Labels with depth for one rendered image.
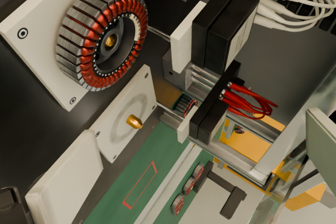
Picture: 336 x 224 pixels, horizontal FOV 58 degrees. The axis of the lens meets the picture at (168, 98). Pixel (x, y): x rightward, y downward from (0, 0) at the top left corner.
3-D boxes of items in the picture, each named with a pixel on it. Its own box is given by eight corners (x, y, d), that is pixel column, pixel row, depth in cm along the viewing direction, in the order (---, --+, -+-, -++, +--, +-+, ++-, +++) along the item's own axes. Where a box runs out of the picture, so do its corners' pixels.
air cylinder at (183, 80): (163, 78, 62) (186, 91, 61) (161, 57, 56) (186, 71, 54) (177, 61, 64) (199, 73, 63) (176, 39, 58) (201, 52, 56)
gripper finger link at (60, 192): (56, 251, 14) (41, 251, 14) (104, 169, 20) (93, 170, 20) (38, 194, 13) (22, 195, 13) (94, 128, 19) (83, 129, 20)
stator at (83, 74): (74, 94, 36) (97, 109, 35) (33, 31, 26) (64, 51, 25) (132, 32, 40) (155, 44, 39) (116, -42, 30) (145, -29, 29)
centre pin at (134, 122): (127, 125, 55) (138, 132, 54) (125, 121, 53) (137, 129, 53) (133, 116, 56) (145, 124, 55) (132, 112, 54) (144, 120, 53)
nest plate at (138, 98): (107, 160, 59) (112, 163, 59) (84, 133, 46) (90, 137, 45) (152, 102, 64) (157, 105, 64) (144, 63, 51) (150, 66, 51)
